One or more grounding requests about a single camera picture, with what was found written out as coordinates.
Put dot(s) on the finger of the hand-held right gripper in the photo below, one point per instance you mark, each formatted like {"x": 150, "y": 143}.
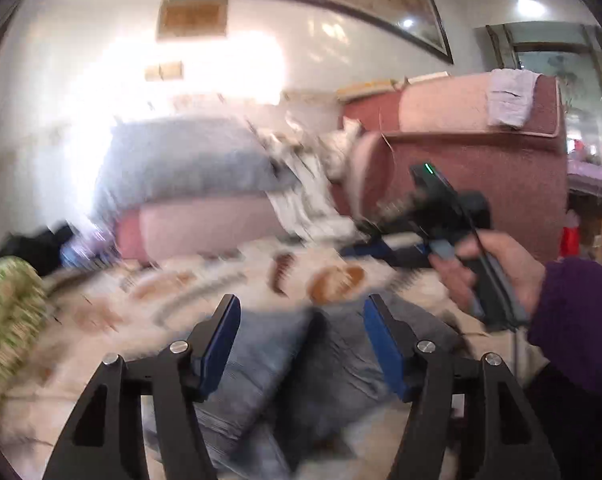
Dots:
{"x": 386, "y": 254}

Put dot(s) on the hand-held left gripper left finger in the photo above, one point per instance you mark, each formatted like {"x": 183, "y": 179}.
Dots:
{"x": 221, "y": 350}

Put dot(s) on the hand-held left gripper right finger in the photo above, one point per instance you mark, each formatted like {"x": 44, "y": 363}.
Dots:
{"x": 386, "y": 355}

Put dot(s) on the blue denim pants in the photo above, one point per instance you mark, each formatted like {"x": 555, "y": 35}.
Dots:
{"x": 301, "y": 385}

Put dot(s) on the person's right hand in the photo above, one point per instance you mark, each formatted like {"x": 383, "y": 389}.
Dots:
{"x": 511, "y": 265}

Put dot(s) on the pink red sofa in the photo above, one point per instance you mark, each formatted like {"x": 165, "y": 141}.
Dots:
{"x": 481, "y": 160}

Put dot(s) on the white patterned cloth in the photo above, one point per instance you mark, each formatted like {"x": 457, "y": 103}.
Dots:
{"x": 301, "y": 195}

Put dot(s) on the pink sofa cushion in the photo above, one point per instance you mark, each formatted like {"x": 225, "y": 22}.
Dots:
{"x": 206, "y": 222}

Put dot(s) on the grey towel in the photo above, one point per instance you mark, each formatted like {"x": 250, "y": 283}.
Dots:
{"x": 511, "y": 97}

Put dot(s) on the table with purple cloth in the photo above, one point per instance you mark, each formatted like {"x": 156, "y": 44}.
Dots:
{"x": 596, "y": 172}

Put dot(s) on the purple patterned cloth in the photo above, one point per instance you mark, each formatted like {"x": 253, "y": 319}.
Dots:
{"x": 88, "y": 250}

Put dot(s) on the glass door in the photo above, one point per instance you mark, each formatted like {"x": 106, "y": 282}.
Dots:
{"x": 556, "y": 70}

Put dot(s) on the grey pillow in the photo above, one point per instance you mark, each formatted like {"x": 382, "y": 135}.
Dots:
{"x": 191, "y": 165}

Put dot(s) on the green patterned cushion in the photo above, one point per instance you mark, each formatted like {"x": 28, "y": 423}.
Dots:
{"x": 11, "y": 320}

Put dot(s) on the dark cloth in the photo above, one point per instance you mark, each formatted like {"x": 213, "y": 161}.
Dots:
{"x": 31, "y": 250}

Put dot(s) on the wall switch plate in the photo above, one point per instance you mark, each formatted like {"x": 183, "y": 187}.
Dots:
{"x": 163, "y": 71}

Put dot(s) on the wooden wall panel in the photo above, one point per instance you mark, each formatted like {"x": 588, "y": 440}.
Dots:
{"x": 191, "y": 17}

